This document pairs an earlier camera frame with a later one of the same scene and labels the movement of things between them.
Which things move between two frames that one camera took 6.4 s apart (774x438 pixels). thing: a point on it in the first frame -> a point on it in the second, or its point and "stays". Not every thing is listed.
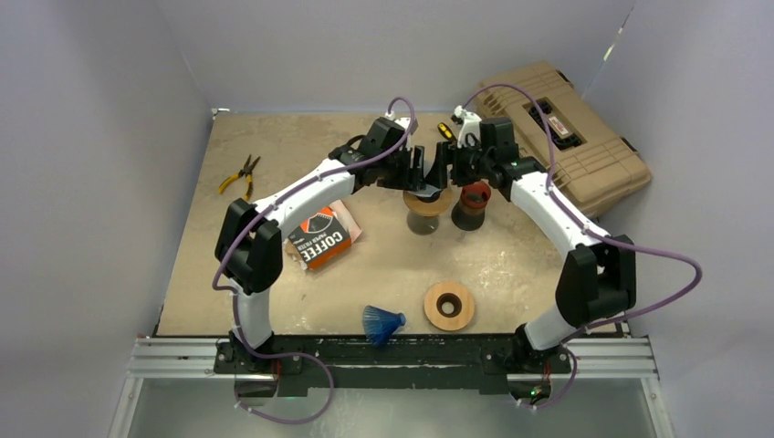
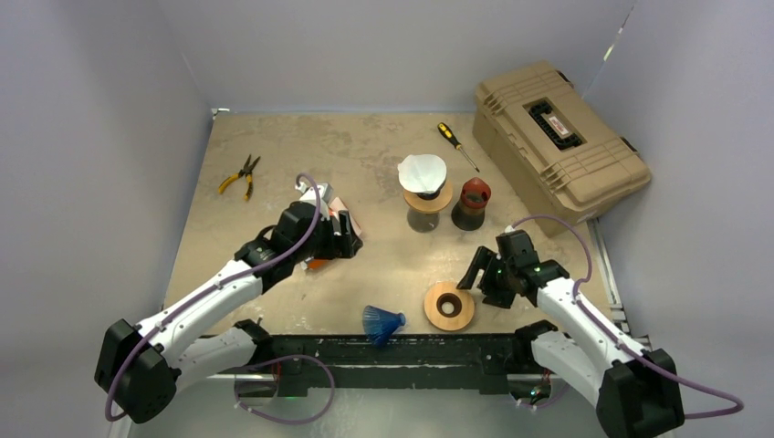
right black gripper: [438, 176] -> [486, 259]
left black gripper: [411, 179] -> [348, 242]
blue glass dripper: [379, 325] stays
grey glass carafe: [422, 224] stays
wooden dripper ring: [429, 209] stays
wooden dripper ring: [454, 293] stays
